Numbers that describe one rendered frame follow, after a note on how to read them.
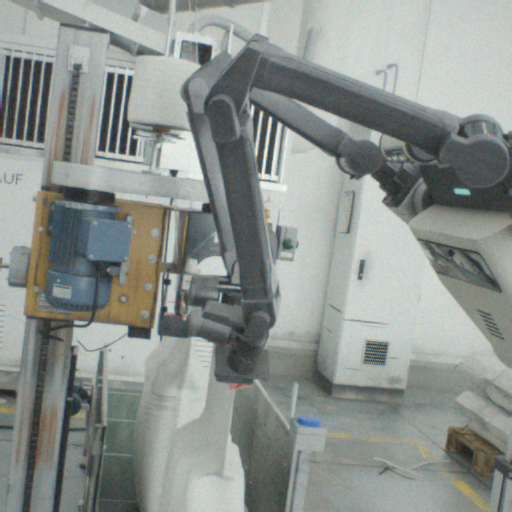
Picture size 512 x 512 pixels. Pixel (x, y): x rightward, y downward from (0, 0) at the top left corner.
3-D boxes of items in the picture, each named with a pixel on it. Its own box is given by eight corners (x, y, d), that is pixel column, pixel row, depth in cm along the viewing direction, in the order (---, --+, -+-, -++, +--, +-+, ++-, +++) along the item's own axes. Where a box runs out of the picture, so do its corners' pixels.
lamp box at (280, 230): (293, 262, 210) (298, 228, 209) (277, 260, 209) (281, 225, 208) (287, 258, 217) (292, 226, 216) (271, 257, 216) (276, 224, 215)
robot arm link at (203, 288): (250, 259, 170) (244, 255, 178) (197, 253, 168) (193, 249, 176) (243, 315, 171) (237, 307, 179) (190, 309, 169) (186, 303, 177)
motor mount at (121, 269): (130, 288, 183) (139, 217, 182) (101, 284, 182) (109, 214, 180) (127, 272, 211) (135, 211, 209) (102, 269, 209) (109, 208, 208)
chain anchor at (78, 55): (86, 71, 198) (89, 46, 198) (66, 68, 197) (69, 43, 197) (87, 73, 201) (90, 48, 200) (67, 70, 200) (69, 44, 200)
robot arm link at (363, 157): (212, 35, 163) (207, 42, 173) (178, 92, 163) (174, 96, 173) (389, 151, 172) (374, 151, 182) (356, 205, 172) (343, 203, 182)
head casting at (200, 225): (268, 325, 210) (283, 213, 208) (175, 316, 206) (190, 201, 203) (248, 306, 240) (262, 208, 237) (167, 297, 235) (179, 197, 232)
